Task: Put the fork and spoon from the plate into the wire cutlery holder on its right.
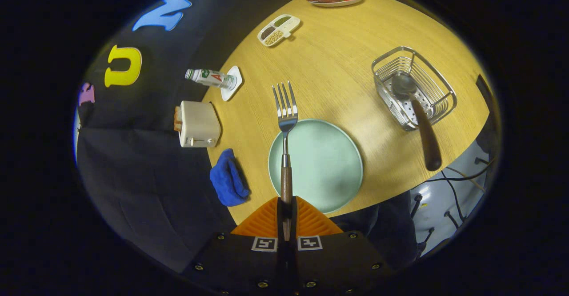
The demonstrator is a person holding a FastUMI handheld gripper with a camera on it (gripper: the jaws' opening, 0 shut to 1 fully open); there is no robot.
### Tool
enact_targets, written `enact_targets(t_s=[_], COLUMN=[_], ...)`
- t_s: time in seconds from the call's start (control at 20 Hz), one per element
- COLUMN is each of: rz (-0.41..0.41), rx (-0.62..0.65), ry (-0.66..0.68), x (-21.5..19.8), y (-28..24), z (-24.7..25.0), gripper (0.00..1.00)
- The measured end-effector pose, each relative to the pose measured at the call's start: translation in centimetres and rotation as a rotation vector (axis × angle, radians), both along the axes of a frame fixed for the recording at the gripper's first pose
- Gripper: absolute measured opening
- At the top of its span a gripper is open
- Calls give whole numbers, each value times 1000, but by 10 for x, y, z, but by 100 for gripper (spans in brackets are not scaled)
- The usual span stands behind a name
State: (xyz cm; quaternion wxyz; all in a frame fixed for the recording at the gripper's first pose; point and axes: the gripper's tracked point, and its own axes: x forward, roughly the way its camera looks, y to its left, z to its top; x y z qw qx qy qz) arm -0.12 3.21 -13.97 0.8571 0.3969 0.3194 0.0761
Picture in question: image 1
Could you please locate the black table clamp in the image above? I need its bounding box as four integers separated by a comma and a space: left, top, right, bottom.
475, 74, 495, 110

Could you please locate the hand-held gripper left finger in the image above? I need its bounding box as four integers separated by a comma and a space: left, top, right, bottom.
182, 196, 287, 294

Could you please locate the wooden handled metal spoon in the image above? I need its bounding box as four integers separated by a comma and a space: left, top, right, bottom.
391, 73, 443, 172

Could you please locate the black cable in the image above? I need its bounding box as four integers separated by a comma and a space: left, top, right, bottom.
427, 156, 497, 183

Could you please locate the white divided bean dish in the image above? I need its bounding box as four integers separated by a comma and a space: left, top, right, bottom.
257, 14, 301, 48

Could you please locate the white drink bottle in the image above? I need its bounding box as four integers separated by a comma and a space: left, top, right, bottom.
185, 68, 237, 91

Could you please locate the blue cloth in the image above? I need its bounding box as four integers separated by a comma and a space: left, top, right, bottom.
209, 148, 251, 207

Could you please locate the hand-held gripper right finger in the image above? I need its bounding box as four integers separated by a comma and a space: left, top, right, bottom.
289, 196, 392, 294

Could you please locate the pale green plate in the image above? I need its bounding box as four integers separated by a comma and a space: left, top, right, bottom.
268, 119, 364, 214

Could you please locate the beige cable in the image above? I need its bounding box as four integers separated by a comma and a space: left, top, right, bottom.
446, 166, 486, 193

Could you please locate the person's dark clothing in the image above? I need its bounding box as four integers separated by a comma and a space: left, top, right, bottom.
331, 192, 421, 270

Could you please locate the white toaster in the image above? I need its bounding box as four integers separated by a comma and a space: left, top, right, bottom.
179, 101, 221, 148

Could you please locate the wooden handled metal fork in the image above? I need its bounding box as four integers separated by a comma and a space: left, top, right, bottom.
272, 81, 299, 242

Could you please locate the metal wire basket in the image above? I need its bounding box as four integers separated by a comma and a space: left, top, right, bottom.
371, 46, 458, 132

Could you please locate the white square coaster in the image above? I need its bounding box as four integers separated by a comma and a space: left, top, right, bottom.
220, 66, 243, 102

